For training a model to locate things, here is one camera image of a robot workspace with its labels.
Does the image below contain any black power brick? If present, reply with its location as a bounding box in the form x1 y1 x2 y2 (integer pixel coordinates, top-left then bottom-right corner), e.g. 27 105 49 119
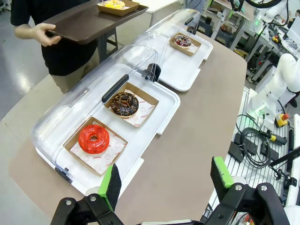
228 140 247 162

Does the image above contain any white display case base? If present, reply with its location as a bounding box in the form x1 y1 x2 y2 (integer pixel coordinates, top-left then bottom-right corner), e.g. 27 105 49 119
158 31 214 92
35 82 181 196

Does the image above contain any person's right forearm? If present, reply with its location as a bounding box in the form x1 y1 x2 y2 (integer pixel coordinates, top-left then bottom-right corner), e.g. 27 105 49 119
13 23 36 39

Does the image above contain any printed white paper liner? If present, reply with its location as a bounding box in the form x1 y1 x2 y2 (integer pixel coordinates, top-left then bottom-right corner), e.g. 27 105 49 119
180 37 200 53
124 89 157 128
70 121 124 175

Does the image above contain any white rectangular table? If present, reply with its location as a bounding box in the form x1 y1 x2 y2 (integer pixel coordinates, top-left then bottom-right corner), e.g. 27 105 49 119
140 0 181 15

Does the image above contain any yellow emergency stop box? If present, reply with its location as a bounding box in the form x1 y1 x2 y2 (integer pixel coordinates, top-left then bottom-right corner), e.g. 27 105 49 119
274 113 289 128

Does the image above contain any aluminium frame workbench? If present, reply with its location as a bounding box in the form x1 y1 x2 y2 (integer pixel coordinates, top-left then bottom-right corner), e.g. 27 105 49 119
231 9 285 84

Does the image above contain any chocolate pink sprinkled donut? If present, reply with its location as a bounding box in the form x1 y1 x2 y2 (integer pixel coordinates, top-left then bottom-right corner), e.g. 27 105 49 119
173 34 192 49

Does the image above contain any black yellow enabling handle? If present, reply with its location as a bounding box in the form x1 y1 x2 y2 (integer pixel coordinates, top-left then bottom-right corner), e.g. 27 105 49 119
264 130 288 145

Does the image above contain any brown serving tray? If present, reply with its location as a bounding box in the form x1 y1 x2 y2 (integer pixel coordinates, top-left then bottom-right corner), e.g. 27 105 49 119
43 0 150 45

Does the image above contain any person's right hand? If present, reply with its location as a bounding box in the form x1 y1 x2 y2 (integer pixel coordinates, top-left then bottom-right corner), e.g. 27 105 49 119
30 23 62 47

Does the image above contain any cardboard donut tray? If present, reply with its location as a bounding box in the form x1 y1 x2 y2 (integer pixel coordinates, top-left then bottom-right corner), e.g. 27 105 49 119
169 32 202 57
63 116 128 177
103 82 159 129
97 0 141 17

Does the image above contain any coiled black cable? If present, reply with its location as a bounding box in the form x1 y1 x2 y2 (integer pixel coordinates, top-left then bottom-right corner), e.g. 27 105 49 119
235 113 272 168

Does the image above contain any red glazed donut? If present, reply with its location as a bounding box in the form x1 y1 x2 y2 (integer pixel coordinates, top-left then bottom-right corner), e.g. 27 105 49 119
78 124 110 156

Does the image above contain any clear display case lid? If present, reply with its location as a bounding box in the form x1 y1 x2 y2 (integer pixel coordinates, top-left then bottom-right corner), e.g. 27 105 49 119
131 8 201 59
30 44 159 167

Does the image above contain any yellow sprinkled donut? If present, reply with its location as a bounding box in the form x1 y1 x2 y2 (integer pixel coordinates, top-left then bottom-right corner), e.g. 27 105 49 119
103 0 126 9

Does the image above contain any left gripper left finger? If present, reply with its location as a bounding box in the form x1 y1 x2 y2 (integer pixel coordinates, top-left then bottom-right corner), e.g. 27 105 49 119
50 163 125 225

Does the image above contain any person in black shirt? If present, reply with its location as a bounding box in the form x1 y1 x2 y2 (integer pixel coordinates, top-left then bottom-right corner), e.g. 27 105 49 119
10 0 111 94

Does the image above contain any chocolate nut donut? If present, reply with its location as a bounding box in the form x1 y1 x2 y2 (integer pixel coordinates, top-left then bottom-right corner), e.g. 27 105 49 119
110 91 139 118

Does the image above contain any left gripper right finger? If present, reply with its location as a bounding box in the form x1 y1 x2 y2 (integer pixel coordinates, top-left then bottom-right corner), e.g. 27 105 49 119
200 156 290 225

